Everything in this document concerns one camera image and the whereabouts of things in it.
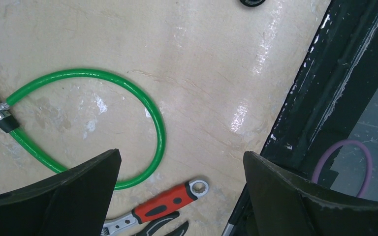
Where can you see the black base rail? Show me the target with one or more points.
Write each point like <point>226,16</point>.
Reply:
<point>327,128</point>

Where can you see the black padlock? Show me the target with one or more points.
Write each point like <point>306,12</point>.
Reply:
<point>251,3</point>

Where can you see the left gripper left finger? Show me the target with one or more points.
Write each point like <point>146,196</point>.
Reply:
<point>72,203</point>

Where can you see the black pliers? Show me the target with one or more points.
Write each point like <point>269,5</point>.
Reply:
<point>155,225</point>

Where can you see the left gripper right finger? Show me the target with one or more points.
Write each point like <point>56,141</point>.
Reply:
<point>285,204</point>

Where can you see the green cable lock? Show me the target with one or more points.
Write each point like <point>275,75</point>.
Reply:
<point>10,125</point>

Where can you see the red handled adjustable wrench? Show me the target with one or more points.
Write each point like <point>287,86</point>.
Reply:
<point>159,206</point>

